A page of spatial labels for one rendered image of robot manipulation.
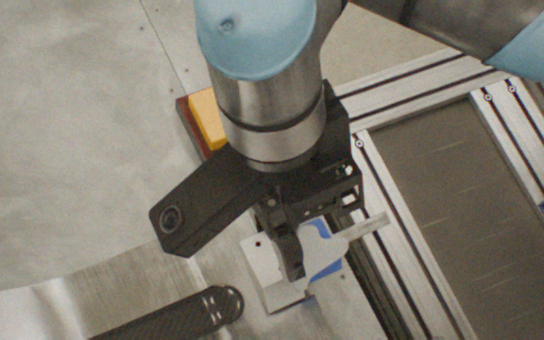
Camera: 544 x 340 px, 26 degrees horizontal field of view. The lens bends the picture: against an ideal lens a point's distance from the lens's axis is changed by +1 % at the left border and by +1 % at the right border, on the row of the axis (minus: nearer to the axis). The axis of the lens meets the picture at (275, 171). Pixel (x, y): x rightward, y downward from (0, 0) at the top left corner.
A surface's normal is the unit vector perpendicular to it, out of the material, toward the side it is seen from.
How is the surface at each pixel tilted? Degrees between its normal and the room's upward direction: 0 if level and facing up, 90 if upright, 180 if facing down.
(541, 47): 63
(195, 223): 41
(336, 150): 82
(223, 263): 0
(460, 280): 0
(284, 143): 84
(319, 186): 11
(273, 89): 85
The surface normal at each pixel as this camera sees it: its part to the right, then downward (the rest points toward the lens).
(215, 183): -0.58, -0.23
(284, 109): 0.35, 0.79
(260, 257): -0.09, -0.51
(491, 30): -0.37, 0.54
